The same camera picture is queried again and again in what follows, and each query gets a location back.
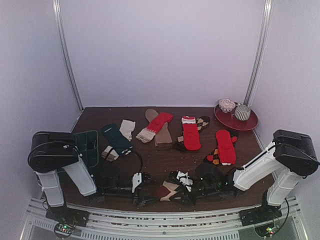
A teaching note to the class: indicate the long red sock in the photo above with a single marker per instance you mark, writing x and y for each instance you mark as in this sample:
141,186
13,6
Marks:
191,136

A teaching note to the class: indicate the left aluminium corner post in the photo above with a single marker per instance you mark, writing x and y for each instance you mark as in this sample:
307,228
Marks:
65,53

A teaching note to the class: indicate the red round plate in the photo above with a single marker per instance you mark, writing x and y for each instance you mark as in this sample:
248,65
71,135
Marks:
229,120

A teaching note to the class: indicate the beige brown striped long sock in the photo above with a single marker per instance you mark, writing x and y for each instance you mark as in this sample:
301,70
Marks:
170,192

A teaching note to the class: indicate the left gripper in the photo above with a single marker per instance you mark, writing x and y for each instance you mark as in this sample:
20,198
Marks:
145,201

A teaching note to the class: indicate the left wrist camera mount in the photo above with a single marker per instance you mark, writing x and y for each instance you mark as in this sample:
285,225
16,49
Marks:
136,180

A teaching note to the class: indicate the dark green compartment tray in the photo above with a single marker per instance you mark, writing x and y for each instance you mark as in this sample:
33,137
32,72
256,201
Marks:
88,145

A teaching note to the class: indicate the cream white sock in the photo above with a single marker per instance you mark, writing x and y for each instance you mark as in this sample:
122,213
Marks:
126,128

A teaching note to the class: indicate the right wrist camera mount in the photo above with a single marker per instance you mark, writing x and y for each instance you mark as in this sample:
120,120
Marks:
184,179

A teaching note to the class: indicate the short red sock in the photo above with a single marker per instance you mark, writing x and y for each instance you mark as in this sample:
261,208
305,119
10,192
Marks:
226,141

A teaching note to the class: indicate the dark teal sock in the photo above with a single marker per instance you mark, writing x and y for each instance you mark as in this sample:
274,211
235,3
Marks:
116,139

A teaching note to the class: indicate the patterned small bowl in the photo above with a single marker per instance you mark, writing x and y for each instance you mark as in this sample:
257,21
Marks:
226,105

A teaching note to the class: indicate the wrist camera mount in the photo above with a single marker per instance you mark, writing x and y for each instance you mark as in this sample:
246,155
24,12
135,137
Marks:
184,179
136,180

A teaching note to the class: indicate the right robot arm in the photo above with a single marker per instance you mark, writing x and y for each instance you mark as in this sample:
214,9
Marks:
292,152

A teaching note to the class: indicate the striped ceramic cup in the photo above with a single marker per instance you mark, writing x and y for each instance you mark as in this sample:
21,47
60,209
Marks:
242,112

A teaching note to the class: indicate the aluminium corner post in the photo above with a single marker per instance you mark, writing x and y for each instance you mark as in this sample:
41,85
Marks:
65,53
261,46

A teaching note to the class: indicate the right aluminium corner post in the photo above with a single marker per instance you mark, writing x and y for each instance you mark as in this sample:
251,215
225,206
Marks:
261,46

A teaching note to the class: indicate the tan brown sock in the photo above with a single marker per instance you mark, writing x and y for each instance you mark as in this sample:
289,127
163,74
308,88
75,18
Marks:
163,139

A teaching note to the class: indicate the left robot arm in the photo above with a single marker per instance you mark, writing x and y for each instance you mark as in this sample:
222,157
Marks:
78,156

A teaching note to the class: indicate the argyle patterned sock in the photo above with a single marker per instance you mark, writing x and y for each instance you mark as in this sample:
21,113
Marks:
202,123

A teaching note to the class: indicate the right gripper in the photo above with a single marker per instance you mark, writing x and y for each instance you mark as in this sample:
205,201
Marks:
188,194

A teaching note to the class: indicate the red and cream sock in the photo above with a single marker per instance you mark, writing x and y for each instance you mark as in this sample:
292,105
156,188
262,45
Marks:
153,128

